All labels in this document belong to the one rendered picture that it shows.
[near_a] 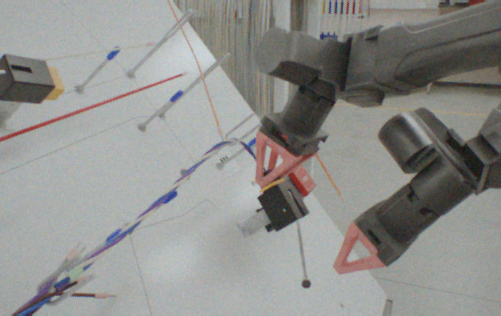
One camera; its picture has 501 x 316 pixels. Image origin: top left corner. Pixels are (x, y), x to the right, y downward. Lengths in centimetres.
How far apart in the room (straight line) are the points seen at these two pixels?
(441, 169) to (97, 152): 40
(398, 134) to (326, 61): 13
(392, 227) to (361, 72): 19
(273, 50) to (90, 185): 26
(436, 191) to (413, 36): 18
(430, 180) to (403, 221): 6
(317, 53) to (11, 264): 39
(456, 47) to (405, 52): 6
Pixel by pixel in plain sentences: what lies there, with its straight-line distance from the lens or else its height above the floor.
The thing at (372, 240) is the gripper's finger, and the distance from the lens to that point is 65.
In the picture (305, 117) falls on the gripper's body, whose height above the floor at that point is 127.
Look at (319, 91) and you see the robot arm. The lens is 65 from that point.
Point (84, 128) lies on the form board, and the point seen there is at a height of 126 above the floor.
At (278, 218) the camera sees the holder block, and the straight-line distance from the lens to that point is 70.
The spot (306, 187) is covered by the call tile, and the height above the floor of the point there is 110.
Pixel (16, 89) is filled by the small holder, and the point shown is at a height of 133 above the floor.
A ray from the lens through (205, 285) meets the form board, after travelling 63.
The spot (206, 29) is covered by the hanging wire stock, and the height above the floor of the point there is 133.
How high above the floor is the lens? 142
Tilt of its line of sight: 18 degrees down
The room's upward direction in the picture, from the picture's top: straight up
